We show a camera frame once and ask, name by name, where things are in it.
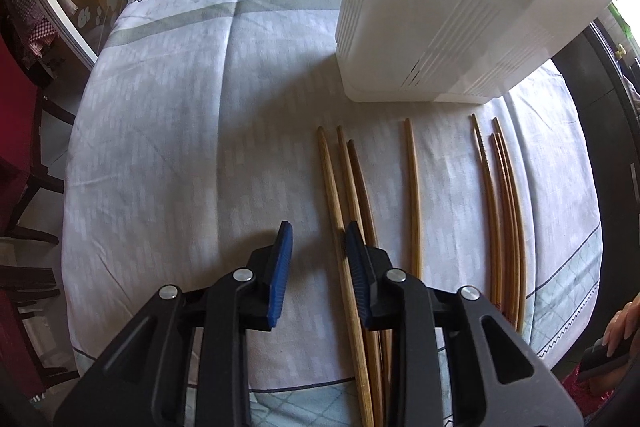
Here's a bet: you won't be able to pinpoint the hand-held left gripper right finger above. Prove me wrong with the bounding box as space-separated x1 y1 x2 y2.
345 221 586 427

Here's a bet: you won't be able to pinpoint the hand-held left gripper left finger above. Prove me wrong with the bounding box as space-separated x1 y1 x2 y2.
52 221 294 427

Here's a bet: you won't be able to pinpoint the light wooden chopstick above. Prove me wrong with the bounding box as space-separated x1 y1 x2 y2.
316 127 376 427
404 118 424 279
336 125 386 427

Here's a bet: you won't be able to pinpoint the brown wooden chopstick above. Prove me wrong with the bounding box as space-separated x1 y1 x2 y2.
346 139 396 388

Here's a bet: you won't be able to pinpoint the white plastic utensil holder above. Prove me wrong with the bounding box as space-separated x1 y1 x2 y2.
334 0 618 104

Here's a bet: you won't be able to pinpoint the person's right hand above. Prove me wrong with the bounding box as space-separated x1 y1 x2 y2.
602 298 640 359

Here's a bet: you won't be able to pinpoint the pink patterned clothing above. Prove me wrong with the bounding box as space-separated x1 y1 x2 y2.
561 367 618 410

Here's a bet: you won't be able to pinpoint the dark green sink cabinet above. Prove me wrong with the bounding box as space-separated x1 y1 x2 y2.
550 19 640 348

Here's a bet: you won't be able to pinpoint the red cushioned wooden chair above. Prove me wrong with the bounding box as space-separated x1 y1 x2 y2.
0 49 78 258
0 264 81 403

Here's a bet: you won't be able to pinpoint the green windowsill item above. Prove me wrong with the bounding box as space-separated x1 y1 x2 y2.
609 4 632 38

